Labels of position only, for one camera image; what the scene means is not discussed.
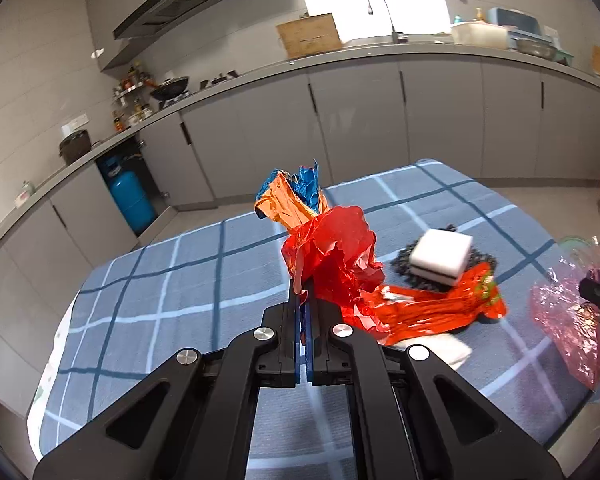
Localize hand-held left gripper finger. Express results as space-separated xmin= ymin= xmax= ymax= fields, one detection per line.
xmin=305 ymin=280 xmax=566 ymax=480
xmin=32 ymin=277 xmax=307 ymax=480

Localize pink plastic wrapper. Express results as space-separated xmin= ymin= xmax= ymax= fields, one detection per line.
xmin=529 ymin=255 xmax=600 ymax=388

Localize red plastic bag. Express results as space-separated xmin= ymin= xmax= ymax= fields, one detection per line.
xmin=280 ymin=205 xmax=387 ymax=333

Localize orange blue foil wrapper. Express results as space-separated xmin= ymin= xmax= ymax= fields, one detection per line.
xmin=254 ymin=160 xmax=331 ymax=241

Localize white printed plastic bag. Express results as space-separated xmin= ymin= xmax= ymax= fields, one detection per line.
xmin=395 ymin=332 xmax=473 ymax=373

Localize black chenille cleaning mitt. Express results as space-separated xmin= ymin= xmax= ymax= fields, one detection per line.
xmin=392 ymin=225 xmax=498 ymax=321

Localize blue plaid tablecloth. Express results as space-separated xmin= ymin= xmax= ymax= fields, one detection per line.
xmin=27 ymin=159 xmax=600 ymax=480

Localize white foam sponge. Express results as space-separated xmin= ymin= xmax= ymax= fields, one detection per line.
xmin=410 ymin=229 xmax=473 ymax=287

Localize blue gas cylinder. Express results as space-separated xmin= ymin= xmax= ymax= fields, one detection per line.
xmin=97 ymin=152 xmax=157 ymax=233

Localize grey kitchen base cabinets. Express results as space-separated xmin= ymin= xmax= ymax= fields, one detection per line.
xmin=0 ymin=42 xmax=600 ymax=411

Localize metal bowl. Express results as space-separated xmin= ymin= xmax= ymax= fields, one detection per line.
xmin=515 ymin=37 xmax=558 ymax=57

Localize gas stove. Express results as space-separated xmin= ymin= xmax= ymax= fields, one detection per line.
xmin=157 ymin=67 xmax=241 ymax=108

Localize blue dish rack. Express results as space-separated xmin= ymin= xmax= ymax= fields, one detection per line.
xmin=487 ymin=7 xmax=556 ymax=43

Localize white plastic basin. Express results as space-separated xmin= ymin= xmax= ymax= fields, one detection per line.
xmin=450 ymin=21 xmax=510 ymax=51

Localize black wok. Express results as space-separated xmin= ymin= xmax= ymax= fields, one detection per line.
xmin=147 ymin=76 xmax=191 ymax=101

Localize dark brown pot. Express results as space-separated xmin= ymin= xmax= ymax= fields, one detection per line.
xmin=58 ymin=129 xmax=91 ymax=166

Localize rack of seasoning bottles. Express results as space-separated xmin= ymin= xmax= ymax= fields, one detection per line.
xmin=111 ymin=60 xmax=156 ymax=133

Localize brown wooden cutting board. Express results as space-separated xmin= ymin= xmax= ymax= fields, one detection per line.
xmin=275 ymin=12 xmax=343 ymax=59

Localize black gooseneck faucet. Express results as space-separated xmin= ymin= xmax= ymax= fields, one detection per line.
xmin=367 ymin=0 xmax=408 ymax=45

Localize black range hood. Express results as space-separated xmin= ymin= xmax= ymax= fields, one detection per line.
xmin=112 ymin=0 xmax=236 ymax=41

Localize white wall socket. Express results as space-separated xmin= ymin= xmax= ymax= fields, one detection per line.
xmin=60 ymin=115 xmax=88 ymax=136

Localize grey wall cabinet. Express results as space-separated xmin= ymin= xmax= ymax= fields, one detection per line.
xmin=85 ymin=0 xmax=306 ymax=72

